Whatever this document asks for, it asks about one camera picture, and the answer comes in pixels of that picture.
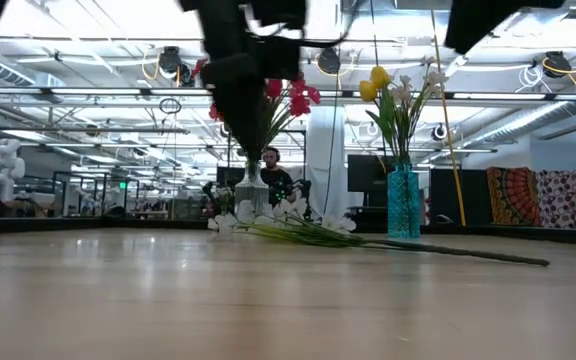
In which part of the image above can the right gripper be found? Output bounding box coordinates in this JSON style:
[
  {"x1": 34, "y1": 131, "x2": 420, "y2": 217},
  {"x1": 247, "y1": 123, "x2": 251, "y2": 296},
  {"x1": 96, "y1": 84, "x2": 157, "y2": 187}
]
[{"x1": 445, "y1": 0, "x2": 567, "y2": 56}]

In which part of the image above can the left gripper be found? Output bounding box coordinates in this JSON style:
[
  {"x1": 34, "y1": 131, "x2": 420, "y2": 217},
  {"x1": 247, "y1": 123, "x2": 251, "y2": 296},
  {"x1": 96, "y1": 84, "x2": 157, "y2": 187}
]
[{"x1": 177, "y1": 0, "x2": 309, "y2": 163}]

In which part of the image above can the white lacy flower spray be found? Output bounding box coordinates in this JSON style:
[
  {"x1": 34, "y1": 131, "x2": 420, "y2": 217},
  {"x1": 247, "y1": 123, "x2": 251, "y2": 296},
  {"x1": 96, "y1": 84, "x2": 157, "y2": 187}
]
[{"x1": 390, "y1": 53, "x2": 451, "y2": 169}]

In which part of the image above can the yellow fabric tulip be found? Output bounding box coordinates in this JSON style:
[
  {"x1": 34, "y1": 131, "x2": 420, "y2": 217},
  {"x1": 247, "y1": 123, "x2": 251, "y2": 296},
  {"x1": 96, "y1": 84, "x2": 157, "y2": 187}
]
[
  {"x1": 370, "y1": 64, "x2": 409, "y2": 169},
  {"x1": 358, "y1": 79, "x2": 402, "y2": 169}
]

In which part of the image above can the white blossom bunch long stem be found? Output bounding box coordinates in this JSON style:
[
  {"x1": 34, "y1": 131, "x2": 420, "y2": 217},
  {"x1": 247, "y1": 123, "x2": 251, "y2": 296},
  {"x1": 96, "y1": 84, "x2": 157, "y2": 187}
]
[{"x1": 206, "y1": 197, "x2": 552, "y2": 268}]

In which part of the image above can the clear ribbed glass vase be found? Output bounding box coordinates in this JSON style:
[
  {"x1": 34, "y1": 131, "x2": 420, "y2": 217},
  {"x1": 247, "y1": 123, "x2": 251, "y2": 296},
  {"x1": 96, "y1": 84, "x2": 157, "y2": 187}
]
[{"x1": 233, "y1": 159, "x2": 271, "y2": 217}]

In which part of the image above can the blue textured glass vase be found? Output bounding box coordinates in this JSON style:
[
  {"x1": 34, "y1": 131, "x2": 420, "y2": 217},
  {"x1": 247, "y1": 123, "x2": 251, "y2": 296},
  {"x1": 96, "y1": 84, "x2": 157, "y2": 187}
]
[{"x1": 386, "y1": 163, "x2": 422, "y2": 239}]

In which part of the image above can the black monitor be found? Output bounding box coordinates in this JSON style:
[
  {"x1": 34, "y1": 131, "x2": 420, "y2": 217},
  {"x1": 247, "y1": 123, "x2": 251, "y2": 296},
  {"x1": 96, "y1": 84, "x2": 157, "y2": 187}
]
[
  {"x1": 346, "y1": 153, "x2": 394, "y2": 194},
  {"x1": 216, "y1": 166, "x2": 242, "y2": 189}
]

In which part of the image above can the person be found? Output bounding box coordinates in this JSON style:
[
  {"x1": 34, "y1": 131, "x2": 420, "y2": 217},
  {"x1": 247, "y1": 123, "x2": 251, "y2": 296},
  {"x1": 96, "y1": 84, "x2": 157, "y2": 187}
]
[{"x1": 258, "y1": 145, "x2": 300, "y2": 207}]

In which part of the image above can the black panel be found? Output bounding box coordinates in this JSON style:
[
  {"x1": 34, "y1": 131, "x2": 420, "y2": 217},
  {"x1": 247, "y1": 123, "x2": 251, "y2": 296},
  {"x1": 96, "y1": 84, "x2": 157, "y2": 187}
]
[{"x1": 428, "y1": 168, "x2": 489, "y2": 227}]

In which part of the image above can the orange mandala cloth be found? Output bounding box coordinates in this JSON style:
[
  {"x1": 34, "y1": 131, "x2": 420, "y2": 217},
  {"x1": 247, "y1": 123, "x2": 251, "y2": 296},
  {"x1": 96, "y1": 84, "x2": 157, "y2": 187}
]
[{"x1": 486, "y1": 166, "x2": 543, "y2": 227}]

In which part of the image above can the purple white patterned cloth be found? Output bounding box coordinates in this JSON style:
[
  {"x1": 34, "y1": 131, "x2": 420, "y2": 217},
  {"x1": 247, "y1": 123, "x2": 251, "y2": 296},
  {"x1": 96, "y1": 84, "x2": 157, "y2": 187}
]
[{"x1": 535, "y1": 169, "x2": 576, "y2": 231}]

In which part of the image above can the white robot figure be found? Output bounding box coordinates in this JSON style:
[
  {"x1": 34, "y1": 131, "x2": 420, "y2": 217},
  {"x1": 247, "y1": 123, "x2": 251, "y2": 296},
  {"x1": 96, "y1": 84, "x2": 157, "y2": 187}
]
[{"x1": 0, "y1": 138, "x2": 27, "y2": 202}]

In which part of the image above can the yellow hanging cable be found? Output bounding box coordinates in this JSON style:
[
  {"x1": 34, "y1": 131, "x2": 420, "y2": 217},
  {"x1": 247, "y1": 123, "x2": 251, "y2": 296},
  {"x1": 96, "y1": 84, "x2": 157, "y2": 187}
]
[{"x1": 428, "y1": 0, "x2": 468, "y2": 227}]

